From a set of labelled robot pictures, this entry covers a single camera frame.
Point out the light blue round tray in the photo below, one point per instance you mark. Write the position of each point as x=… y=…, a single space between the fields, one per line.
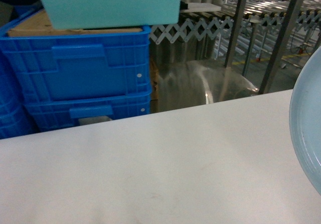
x=304 y=119

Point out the extendable roller conveyor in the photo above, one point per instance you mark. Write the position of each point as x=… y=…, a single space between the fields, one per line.
x=212 y=25

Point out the blue crate lower right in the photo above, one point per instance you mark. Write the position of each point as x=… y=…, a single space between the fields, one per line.
x=68 y=113

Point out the blue crate upper right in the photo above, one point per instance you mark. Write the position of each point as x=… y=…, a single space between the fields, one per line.
x=60 y=67

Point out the cardboard sheet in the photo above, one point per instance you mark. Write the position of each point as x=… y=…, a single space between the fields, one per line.
x=39 y=24

